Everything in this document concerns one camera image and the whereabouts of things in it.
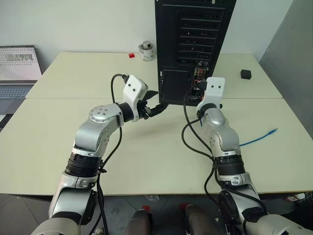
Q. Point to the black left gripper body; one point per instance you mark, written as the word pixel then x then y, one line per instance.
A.
pixel 143 110

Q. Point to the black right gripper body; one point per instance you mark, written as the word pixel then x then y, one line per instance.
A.
pixel 201 96

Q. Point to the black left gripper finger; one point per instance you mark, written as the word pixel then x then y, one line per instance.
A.
pixel 159 109
pixel 151 94

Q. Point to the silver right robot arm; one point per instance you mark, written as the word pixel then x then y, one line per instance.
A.
pixel 225 137

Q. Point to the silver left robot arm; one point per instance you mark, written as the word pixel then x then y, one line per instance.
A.
pixel 90 132

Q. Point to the black computer tower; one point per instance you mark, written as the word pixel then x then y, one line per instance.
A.
pixel 195 36

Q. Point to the white tape roll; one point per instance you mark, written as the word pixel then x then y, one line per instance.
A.
pixel 146 55

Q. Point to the small red block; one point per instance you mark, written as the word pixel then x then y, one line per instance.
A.
pixel 131 55

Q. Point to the silver metal cylinder weight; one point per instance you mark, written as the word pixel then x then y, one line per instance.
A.
pixel 146 45

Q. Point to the small black cube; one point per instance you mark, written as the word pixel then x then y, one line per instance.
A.
pixel 246 74

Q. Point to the grey partition panel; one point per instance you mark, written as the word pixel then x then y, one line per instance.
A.
pixel 291 49

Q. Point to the dark brown rounded shape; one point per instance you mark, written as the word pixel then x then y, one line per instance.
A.
pixel 139 224

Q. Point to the grey open laptop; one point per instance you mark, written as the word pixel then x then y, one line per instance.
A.
pixel 17 71

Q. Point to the small white object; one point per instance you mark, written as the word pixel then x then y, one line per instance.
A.
pixel 294 197

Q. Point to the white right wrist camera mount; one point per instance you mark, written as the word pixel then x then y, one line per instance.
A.
pixel 215 89

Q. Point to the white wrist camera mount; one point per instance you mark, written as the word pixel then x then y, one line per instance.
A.
pixel 133 89
pixel 215 89

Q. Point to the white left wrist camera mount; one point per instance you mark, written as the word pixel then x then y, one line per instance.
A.
pixel 133 89

